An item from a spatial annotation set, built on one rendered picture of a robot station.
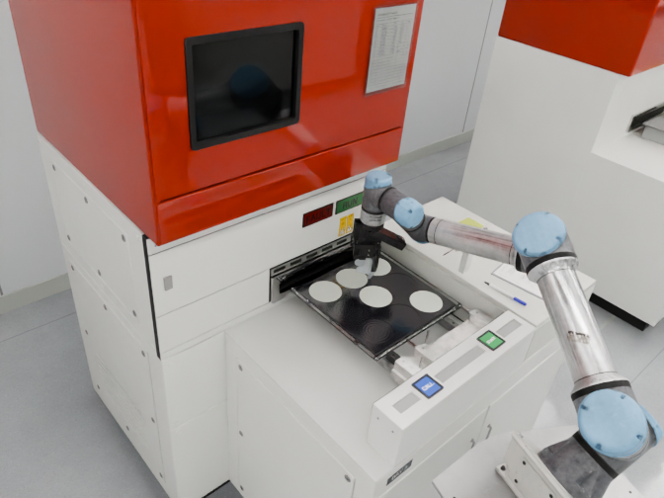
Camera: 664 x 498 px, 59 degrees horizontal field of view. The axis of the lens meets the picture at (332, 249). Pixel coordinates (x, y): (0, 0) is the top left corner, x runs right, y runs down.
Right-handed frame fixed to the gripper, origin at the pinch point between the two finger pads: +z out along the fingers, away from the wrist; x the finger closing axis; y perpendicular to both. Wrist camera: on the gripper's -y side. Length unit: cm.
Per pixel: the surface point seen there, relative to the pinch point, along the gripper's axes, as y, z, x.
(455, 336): -21.0, 3.3, 24.5
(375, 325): 1.9, 1.3, 21.7
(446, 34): -96, -4, -270
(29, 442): 123, 91, -11
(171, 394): 60, 24, 25
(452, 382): -12, -5, 49
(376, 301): -0.1, 1.3, 11.4
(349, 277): 6.8, 1.3, -0.5
